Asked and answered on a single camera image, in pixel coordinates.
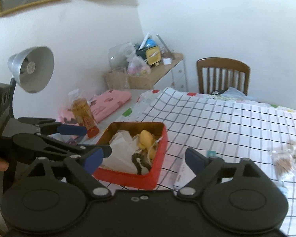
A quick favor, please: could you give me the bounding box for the blue seat cushion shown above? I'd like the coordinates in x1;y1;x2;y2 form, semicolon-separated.
211;87;256;101

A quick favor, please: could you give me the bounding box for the pink folded cloth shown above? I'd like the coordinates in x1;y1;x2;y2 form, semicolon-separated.
57;90;132;125

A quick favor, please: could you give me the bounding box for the orange drink bottle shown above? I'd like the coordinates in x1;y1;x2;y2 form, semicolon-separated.
68;89;100;139

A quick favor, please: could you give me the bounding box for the cardboard box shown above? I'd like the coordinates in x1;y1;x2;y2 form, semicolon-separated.
104;71;153;90

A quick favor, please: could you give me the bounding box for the plastic bag of candies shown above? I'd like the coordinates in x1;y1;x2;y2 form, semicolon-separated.
127;56;152;76

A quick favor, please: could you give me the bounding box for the silver desk lamp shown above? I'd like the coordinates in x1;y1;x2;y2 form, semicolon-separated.
7;47;54;118

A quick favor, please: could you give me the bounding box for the yellow alarm clock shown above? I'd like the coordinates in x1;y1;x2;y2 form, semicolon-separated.
146;46;161;66

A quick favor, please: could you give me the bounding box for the wooden chair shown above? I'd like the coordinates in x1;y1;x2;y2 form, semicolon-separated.
196;57;250;95

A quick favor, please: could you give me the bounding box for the yellow plush toy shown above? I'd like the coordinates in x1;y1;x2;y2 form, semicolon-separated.
133;130;157;162

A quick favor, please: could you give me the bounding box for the checkered tablecloth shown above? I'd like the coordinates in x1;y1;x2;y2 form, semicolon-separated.
98;87;296;236

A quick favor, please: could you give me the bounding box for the red gold metal tin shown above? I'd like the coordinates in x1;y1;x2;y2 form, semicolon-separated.
93;122;168;190

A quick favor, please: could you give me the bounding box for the wooden side cabinet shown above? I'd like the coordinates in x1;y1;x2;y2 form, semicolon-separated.
145;53;188;92

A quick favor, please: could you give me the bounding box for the cotton swab bag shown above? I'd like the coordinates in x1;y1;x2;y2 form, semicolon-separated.
269;142;296;180

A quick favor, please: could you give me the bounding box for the clear glass bowl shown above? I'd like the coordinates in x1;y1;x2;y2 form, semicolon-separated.
108;42;136;70

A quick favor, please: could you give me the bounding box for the polka dot cloth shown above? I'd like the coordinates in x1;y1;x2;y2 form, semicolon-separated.
117;89;161;121

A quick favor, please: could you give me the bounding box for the brown hair scrunchie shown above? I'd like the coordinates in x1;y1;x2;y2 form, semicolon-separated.
131;152;152;175

